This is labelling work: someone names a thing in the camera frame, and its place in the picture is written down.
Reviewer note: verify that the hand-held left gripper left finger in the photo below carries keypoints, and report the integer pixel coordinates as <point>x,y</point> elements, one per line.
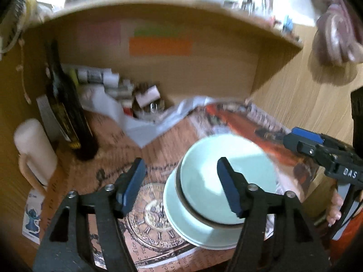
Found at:
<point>133,184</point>

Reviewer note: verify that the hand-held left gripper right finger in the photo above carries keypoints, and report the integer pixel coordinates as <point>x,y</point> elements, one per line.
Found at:
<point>229,189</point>

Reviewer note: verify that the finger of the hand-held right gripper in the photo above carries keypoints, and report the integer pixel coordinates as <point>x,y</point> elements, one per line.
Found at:
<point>297,146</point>
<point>307,136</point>

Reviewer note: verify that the mint green bowl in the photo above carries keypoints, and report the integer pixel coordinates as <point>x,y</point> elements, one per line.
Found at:
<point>204,181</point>

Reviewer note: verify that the mint green plate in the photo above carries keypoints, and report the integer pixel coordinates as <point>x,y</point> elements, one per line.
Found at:
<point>171,204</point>

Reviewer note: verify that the white plate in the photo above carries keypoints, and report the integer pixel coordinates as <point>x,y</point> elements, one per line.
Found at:
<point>211,246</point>

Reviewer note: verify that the person's right hand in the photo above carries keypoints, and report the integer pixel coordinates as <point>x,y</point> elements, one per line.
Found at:
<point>334,209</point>

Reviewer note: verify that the newspaper print tablecloth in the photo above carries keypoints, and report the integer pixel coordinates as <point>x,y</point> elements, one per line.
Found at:
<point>158,153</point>

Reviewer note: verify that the white paper sheet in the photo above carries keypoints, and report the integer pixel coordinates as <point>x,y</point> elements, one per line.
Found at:
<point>133,127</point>

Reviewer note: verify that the small white box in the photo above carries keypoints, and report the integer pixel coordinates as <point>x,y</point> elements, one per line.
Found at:
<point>147,96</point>

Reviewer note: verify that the dark glass bottle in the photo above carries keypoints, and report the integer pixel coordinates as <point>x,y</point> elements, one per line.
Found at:
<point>68,113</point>

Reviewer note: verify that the mauve satin curtain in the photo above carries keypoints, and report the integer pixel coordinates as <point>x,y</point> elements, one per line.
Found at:
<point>334,39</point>

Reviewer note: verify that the cream white mug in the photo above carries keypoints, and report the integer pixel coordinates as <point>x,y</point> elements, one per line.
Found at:
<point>35,147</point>

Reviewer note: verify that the blue cartoon sticker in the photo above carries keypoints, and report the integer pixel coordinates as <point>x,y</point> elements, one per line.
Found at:
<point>32,218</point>

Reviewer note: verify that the stack of folded newspapers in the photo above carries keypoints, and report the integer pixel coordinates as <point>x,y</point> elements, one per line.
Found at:
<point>96,76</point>

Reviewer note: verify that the grey flat card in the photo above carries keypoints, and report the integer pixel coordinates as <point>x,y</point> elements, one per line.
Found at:
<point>45,110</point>

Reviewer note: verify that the orange sticky note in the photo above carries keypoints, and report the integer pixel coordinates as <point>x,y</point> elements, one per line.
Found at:
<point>160,46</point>

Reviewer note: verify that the pink sticky note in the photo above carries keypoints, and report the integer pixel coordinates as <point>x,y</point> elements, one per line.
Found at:
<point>99,32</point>

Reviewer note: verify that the green sticky note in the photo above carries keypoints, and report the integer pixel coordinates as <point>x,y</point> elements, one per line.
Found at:
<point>156,30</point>

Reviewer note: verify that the yellow hair accessory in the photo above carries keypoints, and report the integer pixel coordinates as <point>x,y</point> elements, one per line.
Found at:
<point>32,5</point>

